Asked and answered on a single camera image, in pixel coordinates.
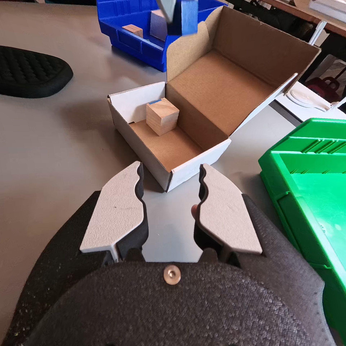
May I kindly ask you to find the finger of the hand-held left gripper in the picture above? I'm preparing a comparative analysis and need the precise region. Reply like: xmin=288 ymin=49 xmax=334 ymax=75
xmin=157 ymin=0 xmax=177 ymax=23

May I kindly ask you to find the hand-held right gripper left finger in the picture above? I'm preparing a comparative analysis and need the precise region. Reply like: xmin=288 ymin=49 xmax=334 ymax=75
xmin=80 ymin=161 xmax=148 ymax=253

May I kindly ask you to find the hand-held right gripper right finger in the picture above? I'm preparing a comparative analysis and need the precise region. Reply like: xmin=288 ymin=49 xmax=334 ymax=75
xmin=194 ymin=163 xmax=263 ymax=254

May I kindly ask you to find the blue cube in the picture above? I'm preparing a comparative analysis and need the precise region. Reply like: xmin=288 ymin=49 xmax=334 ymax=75
xmin=173 ymin=0 xmax=199 ymax=36

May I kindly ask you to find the blue plastic bin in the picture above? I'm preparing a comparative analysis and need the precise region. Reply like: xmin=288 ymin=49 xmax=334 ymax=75
xmin=96 ymin=0 xmax=227 ymax=72

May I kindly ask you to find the green plastic bin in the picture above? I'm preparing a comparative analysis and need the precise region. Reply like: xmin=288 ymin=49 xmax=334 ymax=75
xmin=258 ymin=117 xmax=346 ymax=330

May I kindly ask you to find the wooden cube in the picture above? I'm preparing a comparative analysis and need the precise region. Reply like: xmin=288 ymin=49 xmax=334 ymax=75
xmin=122 ymin=24 xmax=143 ymax=38
xmin=146 ymin=99 xmax=179 ymax=136

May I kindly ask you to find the black mesh cushion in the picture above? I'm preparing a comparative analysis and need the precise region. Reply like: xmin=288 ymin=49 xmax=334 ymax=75
xmin=0 ymin=45 xmax=73 ymax=98

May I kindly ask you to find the red plastic cart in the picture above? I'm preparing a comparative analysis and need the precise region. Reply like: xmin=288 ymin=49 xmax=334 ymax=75
xmin=305 ymin=76 xmax=344 ymax=103

